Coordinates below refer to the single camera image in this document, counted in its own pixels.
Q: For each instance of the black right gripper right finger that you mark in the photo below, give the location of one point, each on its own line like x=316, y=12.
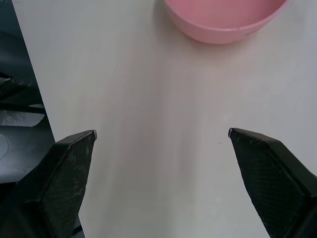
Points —
x=270, y=183

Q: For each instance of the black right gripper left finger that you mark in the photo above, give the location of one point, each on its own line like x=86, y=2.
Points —
x=62, y=178

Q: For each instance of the pink plastic bowl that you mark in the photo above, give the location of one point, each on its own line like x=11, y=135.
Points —
x=226, y=21

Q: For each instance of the dark robot body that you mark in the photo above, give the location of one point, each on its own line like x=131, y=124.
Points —
x=17, y=119

